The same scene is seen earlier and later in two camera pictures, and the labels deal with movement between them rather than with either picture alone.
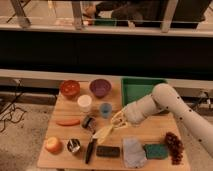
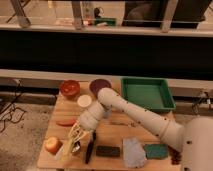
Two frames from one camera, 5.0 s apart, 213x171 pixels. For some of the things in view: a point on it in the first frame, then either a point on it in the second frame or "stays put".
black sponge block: (107, 151) stays put
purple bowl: (100, 87) stays put
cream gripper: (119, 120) → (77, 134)
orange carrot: (70, 122) stays put
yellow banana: (101, 134) → (67, 149)
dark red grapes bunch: (175, 148) stays put
